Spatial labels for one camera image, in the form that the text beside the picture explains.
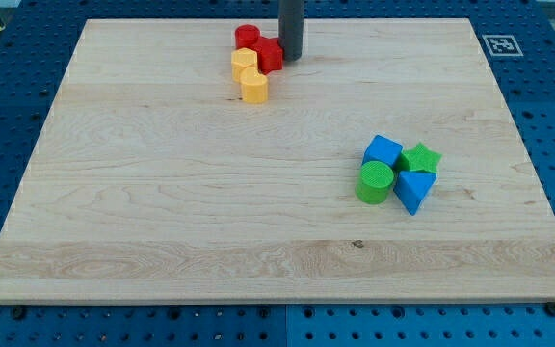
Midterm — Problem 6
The red cylinder block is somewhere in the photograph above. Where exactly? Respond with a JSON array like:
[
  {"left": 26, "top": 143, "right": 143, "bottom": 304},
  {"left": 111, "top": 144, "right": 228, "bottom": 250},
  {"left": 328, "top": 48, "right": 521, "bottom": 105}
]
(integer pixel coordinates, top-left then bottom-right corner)
[{"left": 234, "top": 24, "right": 260, "bottom": 49}]

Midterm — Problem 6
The blue cube block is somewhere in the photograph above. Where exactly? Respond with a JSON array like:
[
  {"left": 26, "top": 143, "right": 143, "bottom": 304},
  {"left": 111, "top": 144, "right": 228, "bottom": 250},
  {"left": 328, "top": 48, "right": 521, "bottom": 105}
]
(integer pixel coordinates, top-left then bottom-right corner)
[{"left": 362, "top": 135, "right": 403, "bottom": 168}]

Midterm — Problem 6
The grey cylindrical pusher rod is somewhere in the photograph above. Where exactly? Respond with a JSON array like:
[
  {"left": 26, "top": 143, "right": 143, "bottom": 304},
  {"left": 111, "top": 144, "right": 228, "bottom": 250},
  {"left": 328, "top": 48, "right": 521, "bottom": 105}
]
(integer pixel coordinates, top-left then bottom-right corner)
[{"left": 278, "top": 0, "right": 304, "bottom": 62}]

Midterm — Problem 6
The yellow hexagon block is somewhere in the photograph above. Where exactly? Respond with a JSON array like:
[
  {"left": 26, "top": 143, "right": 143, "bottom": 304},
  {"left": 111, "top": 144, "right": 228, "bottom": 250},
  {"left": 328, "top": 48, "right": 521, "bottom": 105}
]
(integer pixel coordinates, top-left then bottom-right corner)
[{"left": 230, "top": 48, "right": 258, "bottom": 83}]

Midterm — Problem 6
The green star block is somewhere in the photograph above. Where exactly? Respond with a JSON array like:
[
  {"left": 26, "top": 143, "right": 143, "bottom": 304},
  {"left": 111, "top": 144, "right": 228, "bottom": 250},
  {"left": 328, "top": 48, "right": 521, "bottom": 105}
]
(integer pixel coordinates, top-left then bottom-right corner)
[{"left": 394, "top": 143, "right": 442, "bottom": 174}]

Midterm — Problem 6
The white fiducial marker tag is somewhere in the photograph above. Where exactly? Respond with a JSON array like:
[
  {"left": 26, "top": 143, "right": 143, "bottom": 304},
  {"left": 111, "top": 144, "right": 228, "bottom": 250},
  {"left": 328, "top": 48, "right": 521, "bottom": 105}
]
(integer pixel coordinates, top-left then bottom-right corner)
[{"left": 482, "top": 35, "right": 523, "bottom": 57}]

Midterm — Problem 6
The light wooden board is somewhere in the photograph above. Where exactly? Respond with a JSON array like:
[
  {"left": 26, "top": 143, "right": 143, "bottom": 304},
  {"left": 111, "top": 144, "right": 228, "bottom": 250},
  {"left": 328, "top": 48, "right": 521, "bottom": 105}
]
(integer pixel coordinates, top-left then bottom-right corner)
[{"left": 0, "top": 18, "right": 555, "bottom": 305}]

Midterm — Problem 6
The yellow heart block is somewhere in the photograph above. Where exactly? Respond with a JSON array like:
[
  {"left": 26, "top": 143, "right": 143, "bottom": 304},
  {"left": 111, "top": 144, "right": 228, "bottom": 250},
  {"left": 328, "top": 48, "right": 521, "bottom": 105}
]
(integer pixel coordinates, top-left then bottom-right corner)
[{"left": 240, "top": 67, "right": 269, "bottom": 104}]

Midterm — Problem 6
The blue triangle block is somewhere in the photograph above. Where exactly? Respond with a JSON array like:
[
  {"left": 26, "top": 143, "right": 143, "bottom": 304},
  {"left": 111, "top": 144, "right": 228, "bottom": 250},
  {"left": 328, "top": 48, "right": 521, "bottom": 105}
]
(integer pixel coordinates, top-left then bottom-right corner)
[{"left": 393, "top": 171, "right": 437, "bottom": 216}]

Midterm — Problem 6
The green cylinder block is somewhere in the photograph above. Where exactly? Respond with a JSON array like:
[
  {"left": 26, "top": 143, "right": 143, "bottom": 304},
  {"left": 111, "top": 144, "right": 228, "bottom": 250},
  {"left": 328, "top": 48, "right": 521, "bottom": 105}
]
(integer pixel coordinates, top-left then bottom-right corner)
[{"left": 356, "top": 160, "right": 394, "bottom": 204}]

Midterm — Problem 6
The red star block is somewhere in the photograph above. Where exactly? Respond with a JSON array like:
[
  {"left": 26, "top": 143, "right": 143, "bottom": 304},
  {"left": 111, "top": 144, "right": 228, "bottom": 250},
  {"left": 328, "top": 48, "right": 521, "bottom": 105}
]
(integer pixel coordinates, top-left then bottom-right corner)
[{"left": 250, "top": 37, "right": 283, "bottom": 74}]

